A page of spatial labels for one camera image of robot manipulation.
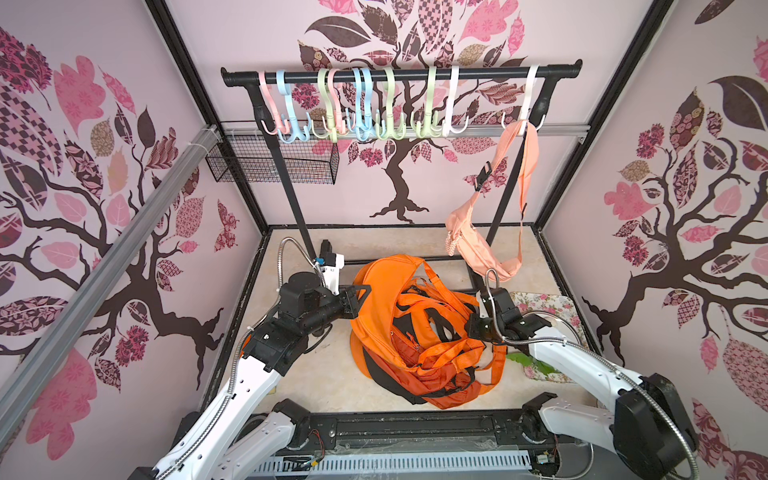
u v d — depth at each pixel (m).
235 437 0.43
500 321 0.65
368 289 0.68
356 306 0.59
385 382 0.77
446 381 0.73
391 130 0.60
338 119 0.58
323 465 0.70
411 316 0.88
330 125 0.59
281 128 0.57
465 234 0.75
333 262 0.62
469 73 0.52
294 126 0.58
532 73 0.53
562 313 0.95
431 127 0.61
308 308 0.48
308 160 0.80
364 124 0.60
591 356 0.49
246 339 0.49
